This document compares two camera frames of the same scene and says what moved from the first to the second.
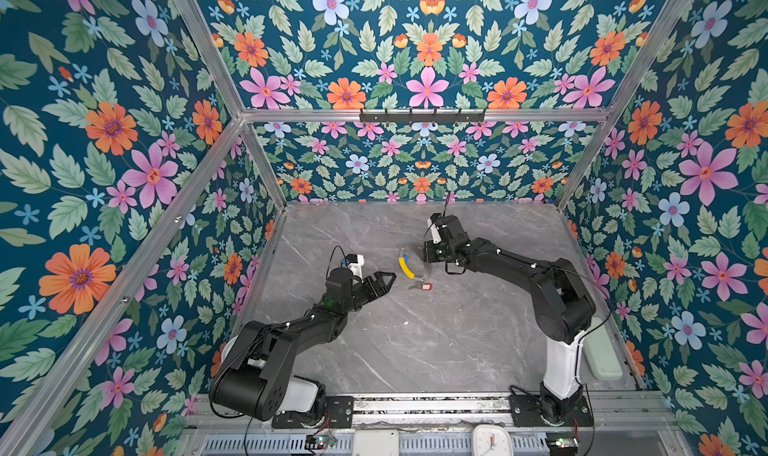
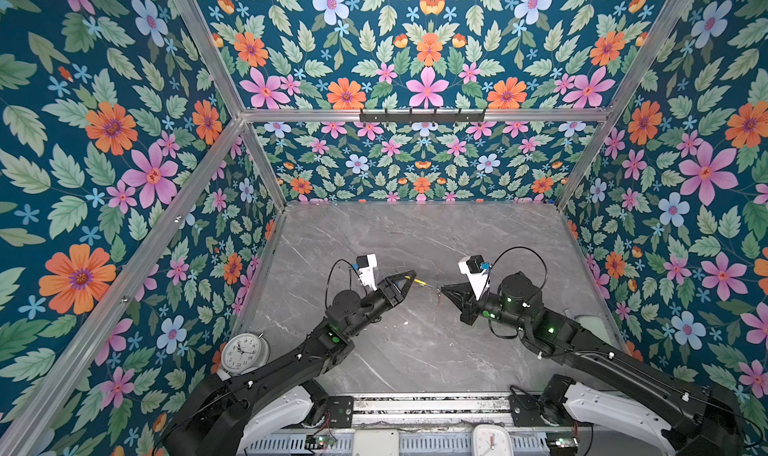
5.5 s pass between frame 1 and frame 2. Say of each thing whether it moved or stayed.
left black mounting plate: stayed
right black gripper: moved
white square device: stayed
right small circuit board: stayed
